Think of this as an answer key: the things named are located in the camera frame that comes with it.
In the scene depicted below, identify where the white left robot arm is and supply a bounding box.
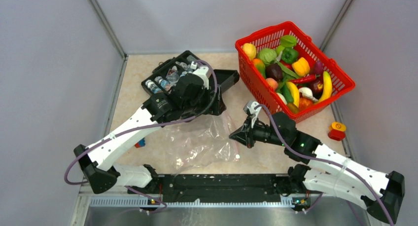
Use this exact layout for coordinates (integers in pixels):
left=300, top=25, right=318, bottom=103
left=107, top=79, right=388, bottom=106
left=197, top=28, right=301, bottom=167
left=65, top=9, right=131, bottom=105
left=71, top=66, right=221, bottom=194

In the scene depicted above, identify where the white garlic bulb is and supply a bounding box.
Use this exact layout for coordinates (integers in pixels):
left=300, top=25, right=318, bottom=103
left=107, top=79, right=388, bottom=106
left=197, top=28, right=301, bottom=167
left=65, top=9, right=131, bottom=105
left=298, top=87, right=318, bottom=103

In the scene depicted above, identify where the yellow lemon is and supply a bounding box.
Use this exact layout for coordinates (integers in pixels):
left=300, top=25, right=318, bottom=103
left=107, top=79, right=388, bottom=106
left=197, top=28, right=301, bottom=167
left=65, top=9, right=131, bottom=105
left=242, top=43, right=257, bottom=60

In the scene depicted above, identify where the yellow banana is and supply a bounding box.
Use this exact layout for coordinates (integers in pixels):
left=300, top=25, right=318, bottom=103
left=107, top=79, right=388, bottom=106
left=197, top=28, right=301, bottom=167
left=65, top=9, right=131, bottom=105
left=318, top=71, right=333, bottom=103

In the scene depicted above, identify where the clear zip top bag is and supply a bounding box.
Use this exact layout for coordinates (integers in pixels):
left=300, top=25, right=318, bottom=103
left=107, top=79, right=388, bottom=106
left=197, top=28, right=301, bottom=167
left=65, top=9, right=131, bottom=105
left=163, top=111, right=241, bottom=172

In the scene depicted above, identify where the green bell pepper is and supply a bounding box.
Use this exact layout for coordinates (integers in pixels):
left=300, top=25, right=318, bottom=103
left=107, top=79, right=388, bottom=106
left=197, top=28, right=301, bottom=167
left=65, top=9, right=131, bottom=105
left=281, top=47, right=299, bottom=64

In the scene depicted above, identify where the orange mango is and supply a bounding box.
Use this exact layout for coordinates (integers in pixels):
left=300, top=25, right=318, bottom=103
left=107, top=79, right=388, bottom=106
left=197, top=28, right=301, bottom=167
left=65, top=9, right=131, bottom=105
left=252, top=58, right=266, bottom=79

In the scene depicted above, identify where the green cabbage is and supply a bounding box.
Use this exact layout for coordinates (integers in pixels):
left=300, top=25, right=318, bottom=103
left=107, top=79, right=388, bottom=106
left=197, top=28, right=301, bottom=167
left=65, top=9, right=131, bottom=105
left=256, top=48, right=277, bottom=66

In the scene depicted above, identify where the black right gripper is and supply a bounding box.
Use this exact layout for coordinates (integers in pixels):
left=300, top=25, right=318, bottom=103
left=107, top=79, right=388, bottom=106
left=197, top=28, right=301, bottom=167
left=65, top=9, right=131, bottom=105
left=229, top=115, right=287, bottom=149

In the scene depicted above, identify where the small blue red block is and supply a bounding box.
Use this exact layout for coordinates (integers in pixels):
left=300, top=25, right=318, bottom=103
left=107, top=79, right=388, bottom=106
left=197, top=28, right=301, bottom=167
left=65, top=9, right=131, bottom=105
left=134, top=138, right=146, bottom=148

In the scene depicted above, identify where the red chili pepper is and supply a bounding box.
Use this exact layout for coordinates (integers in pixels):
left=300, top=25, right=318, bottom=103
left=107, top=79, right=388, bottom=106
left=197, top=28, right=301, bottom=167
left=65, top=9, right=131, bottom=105
left=290, top=74, right=317, bottom=84

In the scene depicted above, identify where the yellow bell pepper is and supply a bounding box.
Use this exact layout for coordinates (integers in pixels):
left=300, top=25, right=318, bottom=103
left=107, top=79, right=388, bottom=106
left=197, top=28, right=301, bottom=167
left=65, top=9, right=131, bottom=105
left=291, top=57, right=311, bottom=76

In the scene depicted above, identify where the red yellow emergency button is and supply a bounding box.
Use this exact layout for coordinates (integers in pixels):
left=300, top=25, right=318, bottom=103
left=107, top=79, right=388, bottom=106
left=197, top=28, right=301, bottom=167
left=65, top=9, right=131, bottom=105
left=328, top=122, right=347, bottom=141

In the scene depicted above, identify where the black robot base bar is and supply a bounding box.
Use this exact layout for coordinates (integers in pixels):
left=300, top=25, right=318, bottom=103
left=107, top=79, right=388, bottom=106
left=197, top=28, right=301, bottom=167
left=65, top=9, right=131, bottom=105
left=127, top=174, right=308, bottom=203

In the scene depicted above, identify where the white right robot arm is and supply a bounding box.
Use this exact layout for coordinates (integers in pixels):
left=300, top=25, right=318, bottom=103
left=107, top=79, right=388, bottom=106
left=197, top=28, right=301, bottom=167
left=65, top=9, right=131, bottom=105
left=229, top=112, right=405, bottom=224

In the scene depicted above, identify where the black poker chip case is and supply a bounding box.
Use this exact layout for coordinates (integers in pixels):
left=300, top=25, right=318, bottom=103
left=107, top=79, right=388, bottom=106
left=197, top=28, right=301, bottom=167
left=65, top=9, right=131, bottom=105
left=141, top=50, right=241, bottom=116

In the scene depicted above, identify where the red plastic basket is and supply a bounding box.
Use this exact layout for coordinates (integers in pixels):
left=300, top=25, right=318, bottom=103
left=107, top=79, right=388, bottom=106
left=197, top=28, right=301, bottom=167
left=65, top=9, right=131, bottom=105
left=235, top=21, right=355, bottom=122

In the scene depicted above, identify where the light green pepper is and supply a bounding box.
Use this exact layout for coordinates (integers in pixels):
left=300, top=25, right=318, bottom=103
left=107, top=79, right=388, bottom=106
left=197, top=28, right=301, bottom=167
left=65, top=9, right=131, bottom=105
left=279, top=35, right=297, bottom=48

